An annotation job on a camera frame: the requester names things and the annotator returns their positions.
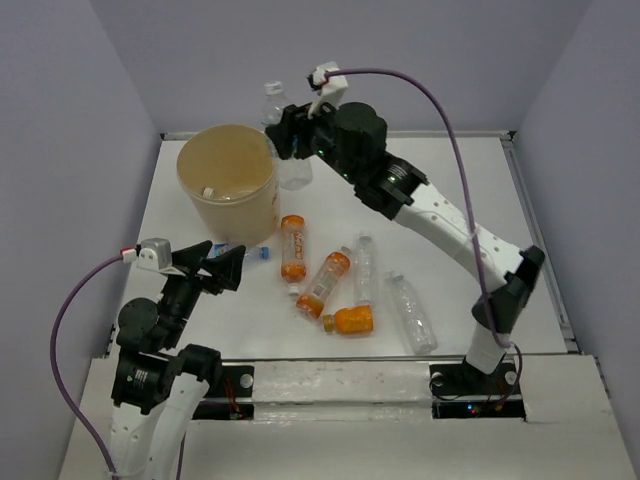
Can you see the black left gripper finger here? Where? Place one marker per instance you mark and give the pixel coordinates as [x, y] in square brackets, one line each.
[225, 264]
[188, 260]

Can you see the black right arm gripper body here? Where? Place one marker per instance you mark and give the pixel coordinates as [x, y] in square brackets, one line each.
[321, 134]

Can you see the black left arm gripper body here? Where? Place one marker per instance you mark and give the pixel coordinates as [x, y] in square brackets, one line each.
[181, 293]

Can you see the clear bottle blue green label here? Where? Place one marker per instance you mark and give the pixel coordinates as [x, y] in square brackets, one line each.
[294, 174]

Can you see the orange bottle with white cap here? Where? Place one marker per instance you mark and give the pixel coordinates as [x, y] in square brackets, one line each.
[293, 269]

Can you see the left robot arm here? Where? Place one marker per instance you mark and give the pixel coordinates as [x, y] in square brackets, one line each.
[159, 386]

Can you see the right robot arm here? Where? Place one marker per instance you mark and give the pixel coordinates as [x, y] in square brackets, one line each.
[506, 274]

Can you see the beige plastic bin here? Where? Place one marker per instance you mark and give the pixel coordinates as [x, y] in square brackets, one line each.
[226, 156]

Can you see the clear bottle inside bin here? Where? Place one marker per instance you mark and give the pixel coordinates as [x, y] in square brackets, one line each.
[234, 194]

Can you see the clear bottle blue cap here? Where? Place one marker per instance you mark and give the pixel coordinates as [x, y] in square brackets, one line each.
[254, 253]

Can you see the tall orange juice bottle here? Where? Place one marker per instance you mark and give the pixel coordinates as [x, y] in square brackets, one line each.
[314, 298]

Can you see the clear crushed plastic bottle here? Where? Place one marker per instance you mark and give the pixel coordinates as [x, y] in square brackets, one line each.
[365, 270]

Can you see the short orange bottle yellow cap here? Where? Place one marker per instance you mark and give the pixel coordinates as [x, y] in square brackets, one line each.
[350, 321]

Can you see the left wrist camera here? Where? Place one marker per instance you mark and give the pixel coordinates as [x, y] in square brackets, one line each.
[152, 254]

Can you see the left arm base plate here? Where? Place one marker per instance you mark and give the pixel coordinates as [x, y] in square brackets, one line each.
[232, 398]

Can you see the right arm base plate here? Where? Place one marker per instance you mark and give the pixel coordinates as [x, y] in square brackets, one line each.
[475, 395]

